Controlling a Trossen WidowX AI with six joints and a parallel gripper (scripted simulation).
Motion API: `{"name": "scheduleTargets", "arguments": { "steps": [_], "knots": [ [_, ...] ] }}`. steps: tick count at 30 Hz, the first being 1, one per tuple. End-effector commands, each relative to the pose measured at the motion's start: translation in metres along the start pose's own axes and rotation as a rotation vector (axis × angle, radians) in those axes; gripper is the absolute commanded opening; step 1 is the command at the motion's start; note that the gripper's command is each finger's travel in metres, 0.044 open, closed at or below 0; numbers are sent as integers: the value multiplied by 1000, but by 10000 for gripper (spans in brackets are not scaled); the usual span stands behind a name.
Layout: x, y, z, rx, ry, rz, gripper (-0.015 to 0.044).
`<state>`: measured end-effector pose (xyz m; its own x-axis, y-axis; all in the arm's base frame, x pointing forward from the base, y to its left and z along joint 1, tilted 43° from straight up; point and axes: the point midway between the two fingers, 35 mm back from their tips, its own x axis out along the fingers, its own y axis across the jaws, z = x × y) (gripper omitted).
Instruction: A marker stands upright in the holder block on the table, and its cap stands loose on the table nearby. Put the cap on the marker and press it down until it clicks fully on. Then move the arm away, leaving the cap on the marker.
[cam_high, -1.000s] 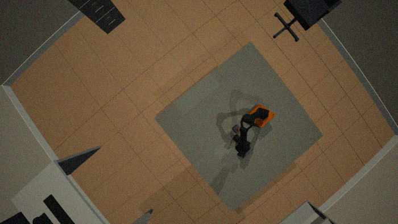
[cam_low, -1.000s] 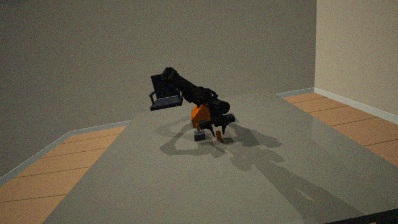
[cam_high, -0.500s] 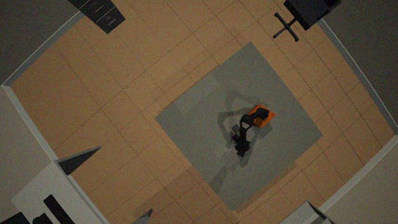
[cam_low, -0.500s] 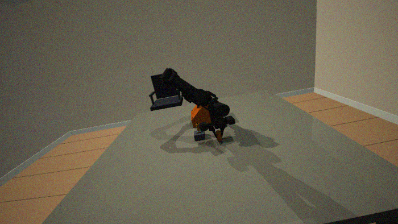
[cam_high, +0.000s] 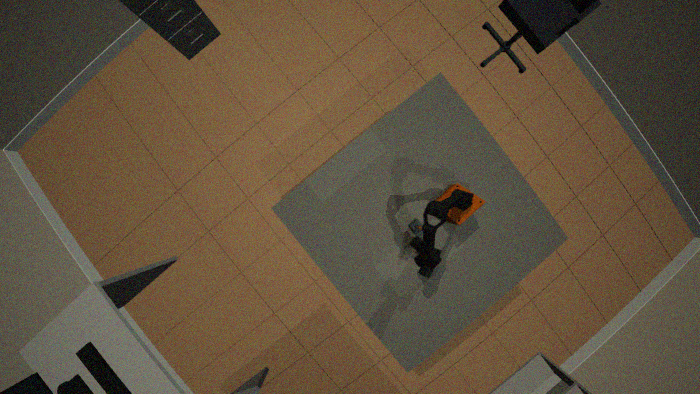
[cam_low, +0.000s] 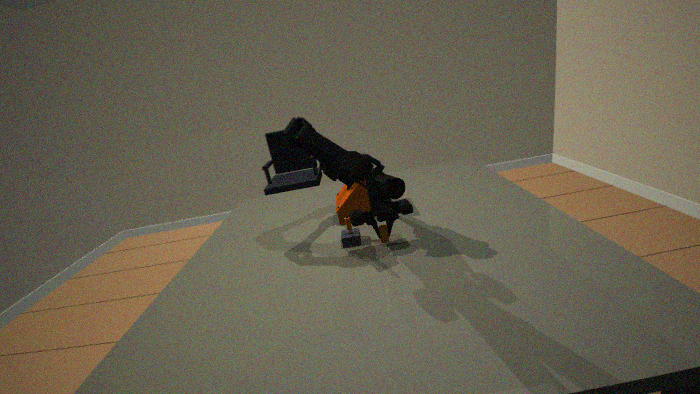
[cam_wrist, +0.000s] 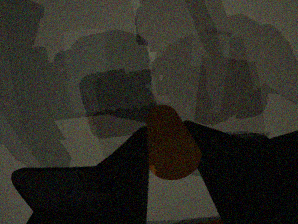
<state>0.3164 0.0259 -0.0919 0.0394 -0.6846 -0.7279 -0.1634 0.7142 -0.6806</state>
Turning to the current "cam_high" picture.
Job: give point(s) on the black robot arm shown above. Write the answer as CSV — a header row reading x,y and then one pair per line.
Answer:
x,y
429,255

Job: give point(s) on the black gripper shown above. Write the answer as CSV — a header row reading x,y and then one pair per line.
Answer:
x,y
417,244

